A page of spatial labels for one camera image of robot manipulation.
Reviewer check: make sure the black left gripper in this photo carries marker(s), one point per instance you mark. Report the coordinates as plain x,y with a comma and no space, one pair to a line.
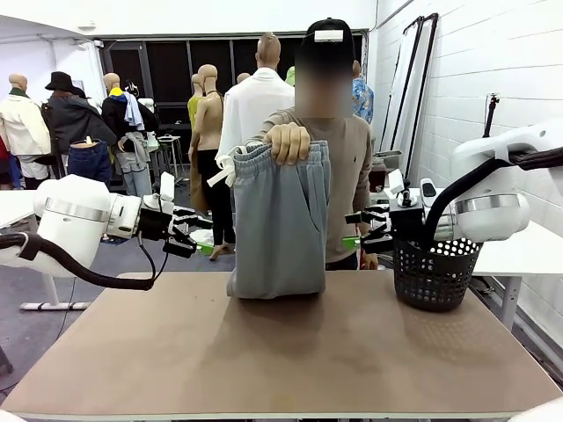
156,224

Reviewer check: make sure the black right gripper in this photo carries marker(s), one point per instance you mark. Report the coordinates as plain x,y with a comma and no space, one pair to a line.
404,224

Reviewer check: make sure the black perforated laundry basket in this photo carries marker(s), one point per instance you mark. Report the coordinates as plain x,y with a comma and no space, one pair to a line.
431,281

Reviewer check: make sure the grey training pants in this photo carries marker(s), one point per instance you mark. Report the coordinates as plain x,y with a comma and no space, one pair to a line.
281,228

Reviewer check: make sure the person's right forearm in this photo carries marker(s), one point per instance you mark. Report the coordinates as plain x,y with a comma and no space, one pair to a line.
272,118

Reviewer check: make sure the person's left hand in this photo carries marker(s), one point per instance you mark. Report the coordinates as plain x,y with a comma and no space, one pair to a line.
370,261

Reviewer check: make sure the person's right hand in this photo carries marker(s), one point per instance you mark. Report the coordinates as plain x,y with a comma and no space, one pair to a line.
288,143

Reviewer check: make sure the white cloth on floor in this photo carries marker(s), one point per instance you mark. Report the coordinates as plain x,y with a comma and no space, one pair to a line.
206,239

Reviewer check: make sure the person in beige sweater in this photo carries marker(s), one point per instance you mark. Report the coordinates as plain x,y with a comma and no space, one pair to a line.
347,176

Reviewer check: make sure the grey metal tray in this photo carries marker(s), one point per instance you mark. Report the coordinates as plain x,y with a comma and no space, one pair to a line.
389,154

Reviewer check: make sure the white metal stool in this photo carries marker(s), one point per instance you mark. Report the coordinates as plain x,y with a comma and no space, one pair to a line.
169,140

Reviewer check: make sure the bare-torso mannequin black trousers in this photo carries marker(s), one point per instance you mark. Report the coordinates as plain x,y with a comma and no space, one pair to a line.
209,118

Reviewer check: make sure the half mannequin dark jeans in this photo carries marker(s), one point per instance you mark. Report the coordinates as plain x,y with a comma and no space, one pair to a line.
88,160

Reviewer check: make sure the mannequin yellow top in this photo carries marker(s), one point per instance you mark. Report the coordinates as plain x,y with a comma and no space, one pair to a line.
193,107

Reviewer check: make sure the person in blue floral shirt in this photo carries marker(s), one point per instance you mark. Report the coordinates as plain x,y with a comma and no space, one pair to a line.
364,103

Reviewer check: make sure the light blue draped shirt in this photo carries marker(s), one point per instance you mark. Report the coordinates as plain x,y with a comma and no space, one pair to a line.
133,112

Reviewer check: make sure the white torso mannequin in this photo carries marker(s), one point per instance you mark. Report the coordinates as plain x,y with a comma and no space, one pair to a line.
147,105

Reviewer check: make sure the mannequin black jacket yellow collar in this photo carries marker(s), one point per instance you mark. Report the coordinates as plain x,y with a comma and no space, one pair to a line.
114,114

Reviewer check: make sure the tall mannequin white shirt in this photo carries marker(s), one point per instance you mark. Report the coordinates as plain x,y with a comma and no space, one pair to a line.
250,105

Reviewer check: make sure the black-framed white panel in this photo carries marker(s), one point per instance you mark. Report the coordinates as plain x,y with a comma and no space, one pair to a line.
402,88
415,88

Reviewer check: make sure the large white table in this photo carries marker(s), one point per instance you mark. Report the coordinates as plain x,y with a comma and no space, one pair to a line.
528,255

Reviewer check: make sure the figure in dark jacket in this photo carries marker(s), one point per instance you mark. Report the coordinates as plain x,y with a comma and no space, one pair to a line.
75,121

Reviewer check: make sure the black tripod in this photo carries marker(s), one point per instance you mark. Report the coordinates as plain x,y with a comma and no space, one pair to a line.
490,118

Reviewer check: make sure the tan mannequin head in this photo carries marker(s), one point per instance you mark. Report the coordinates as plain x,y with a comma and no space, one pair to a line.
243,78

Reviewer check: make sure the lime green hat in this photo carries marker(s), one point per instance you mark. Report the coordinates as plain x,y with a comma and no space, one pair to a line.
290,75

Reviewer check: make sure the mannequin cream jacket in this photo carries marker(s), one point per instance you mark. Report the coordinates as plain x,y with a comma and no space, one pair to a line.
24,125

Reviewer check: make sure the black bucket hat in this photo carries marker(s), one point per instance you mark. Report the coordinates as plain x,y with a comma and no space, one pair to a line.
60,82

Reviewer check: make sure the black cap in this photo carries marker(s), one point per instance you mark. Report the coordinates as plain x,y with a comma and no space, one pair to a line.
330,24

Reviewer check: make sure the black stand foot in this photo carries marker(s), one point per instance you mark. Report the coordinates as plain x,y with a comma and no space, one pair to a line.
4,362

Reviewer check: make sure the white canopy roof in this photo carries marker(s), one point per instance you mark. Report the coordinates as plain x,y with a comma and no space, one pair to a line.
26,28

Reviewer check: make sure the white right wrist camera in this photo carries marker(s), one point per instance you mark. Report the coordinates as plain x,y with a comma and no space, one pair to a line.
395,180

